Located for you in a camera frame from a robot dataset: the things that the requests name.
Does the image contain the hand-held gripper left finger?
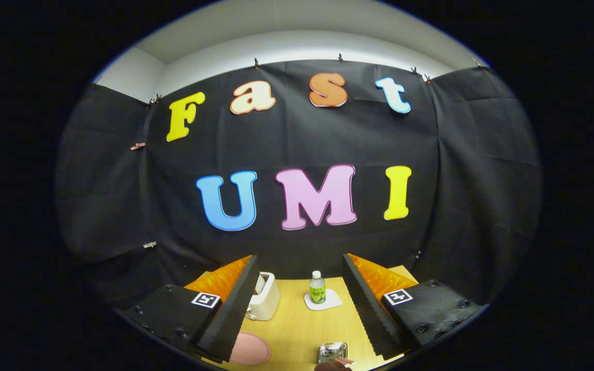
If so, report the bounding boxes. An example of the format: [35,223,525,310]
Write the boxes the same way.
[124,254,259,364]

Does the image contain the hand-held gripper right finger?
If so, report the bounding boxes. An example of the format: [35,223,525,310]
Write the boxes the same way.
[342,252,483,361]

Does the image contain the white toaster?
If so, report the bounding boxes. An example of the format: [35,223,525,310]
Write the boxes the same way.
[245,272,281,322]

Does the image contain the white square coaster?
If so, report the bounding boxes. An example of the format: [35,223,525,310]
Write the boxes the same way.
[304,288,343,311]

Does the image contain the pink round plate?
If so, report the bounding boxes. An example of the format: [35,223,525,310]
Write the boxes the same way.
[230,331,272,366]

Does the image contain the green label tea bottle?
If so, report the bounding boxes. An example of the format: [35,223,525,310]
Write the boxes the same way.
[309,271,326,305]

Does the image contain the metal wire basket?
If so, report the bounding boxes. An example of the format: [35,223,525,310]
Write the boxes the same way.
[318,342,349,364]

